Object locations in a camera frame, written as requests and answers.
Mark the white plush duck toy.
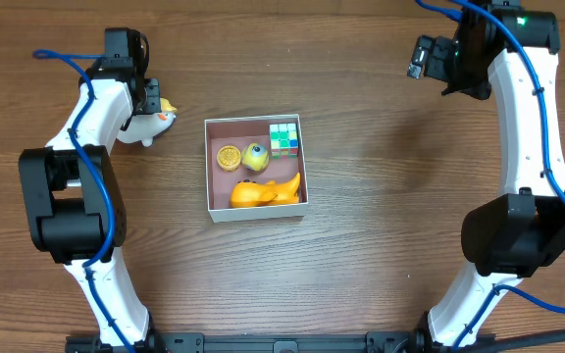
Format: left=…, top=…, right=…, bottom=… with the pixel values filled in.
left=117, top=98, right=177, bottom=147

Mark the yellow one-eyed ball toy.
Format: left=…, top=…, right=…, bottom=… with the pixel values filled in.
left=241, top=143, right=269, bottom=172

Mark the white box pink interior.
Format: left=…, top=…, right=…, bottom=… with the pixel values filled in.
left=204, top=114, right=309, bottom=223

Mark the multicoloured puzzle cube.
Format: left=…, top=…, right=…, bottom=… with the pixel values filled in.
left=269, top=123, right=299, bottom=159

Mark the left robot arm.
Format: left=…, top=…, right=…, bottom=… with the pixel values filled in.
left=19, top=53, right=176, bottom=352

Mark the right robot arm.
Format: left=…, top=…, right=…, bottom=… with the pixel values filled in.
left=408, top=1, right=565, bottom=352

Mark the thick black cable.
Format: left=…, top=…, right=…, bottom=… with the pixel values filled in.
left=463, top=324, right=565, bottom=353

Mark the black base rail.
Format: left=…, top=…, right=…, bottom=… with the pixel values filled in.
left=65, top=331, right=497, bottom=353

